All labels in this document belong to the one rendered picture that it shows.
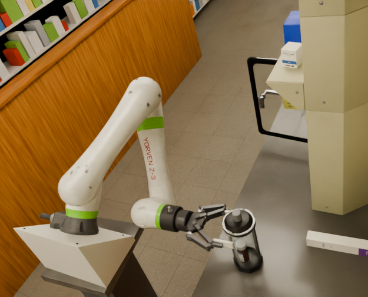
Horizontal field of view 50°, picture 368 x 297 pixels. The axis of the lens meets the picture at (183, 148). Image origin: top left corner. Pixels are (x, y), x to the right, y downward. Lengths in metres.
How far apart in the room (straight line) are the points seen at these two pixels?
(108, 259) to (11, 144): 1.47
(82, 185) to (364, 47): 0.95
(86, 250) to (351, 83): 0.99
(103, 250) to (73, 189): 0.27
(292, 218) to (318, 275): 0.25
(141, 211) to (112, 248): 0.20
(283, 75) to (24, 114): 1.98
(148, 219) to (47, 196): 1.73
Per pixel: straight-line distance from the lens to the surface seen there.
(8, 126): 2.78
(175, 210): 1.38
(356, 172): 1.45
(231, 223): 1.27
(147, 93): 1.36
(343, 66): 1.16
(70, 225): 1.57
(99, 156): 1.37
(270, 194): 1.65
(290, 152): 1.82
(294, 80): 1.23
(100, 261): 1.50
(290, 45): 1.29
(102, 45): 3.38
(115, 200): 3.27
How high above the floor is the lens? 2.16
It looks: 38 degrees down
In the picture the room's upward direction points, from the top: 18 degrees counter-clockwise
